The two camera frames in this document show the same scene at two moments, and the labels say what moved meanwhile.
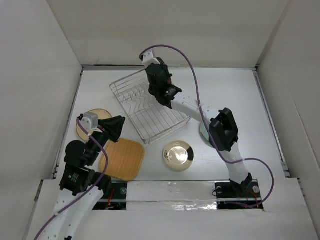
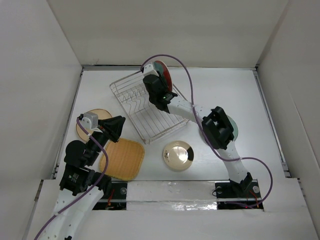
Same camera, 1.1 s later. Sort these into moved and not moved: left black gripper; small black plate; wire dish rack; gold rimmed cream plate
Moved: small black plate
Not moved: wire dish rack; left black gripper; gold rimmed cream plate
